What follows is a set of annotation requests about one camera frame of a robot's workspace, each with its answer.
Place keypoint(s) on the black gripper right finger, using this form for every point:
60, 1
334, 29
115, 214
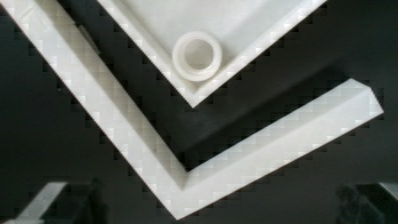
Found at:
367, 203

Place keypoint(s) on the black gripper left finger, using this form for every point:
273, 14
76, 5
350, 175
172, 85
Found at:
65, 204

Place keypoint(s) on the white square tabletop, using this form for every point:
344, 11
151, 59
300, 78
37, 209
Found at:
202, 36

